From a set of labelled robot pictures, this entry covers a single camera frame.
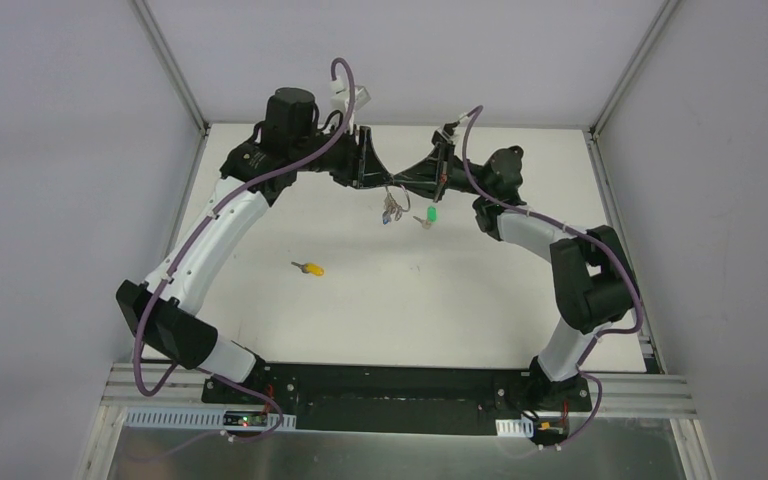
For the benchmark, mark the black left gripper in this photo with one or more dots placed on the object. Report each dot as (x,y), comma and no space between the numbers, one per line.
(363,156)

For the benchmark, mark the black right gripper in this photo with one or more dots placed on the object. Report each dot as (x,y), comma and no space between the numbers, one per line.
(441,162)

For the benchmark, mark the green tagged key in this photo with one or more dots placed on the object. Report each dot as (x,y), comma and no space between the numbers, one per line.
(430,218)

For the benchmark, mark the silver keyring with clips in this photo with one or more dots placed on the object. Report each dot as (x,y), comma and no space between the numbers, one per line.
(398,209)

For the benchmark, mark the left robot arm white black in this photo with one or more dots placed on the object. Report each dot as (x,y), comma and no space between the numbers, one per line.
(161,311)

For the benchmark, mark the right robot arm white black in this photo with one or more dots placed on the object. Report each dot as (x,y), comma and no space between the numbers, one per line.
(594,285)

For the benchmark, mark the yellow tagged key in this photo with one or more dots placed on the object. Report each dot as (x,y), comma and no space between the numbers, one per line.
(310,268)

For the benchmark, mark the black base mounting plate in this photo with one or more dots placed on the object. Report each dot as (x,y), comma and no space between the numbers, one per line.
(405,400)

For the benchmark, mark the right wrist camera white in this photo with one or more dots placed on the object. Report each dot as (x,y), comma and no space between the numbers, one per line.
(451,129)

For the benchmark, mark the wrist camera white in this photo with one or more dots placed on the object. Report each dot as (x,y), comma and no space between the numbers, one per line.
(347,99)
(451,129)

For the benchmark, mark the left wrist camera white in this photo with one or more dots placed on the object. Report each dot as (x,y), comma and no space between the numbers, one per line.
(347,99)

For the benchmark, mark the aluminium frame post left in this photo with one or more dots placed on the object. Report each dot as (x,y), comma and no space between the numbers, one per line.
(163,52)

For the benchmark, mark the aluminium frame post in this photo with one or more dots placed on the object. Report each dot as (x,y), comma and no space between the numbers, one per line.
(163,52)
(636,63)

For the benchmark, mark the aluminium frame post right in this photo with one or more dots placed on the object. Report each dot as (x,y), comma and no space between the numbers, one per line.
(636,63)

